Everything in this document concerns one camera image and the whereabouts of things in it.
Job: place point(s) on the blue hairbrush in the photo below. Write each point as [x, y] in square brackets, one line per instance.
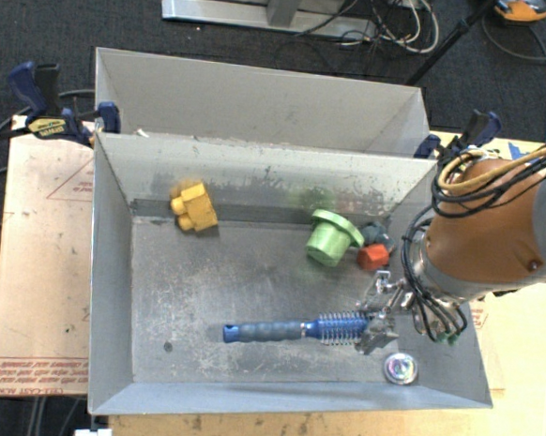
[273, 330]

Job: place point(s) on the brown cardboard board red print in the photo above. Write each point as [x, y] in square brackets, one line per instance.
[43, 265]

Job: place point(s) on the yellow toy block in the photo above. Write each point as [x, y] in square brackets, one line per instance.
[196, 206]

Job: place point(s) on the grey metal bin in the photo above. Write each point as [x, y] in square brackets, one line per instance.
[248, 300]

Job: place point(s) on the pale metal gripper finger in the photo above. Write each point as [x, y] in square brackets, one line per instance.
[381, 287]
[376, 335]

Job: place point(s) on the dark grey toy piece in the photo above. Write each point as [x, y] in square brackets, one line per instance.
[375, 232]

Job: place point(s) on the small red block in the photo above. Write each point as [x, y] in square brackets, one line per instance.
[373, 257]

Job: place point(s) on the green toy cup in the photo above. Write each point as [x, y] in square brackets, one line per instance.
[330, 242]

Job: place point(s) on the shiny round silver disc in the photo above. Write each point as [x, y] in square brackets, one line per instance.
[401, 368]

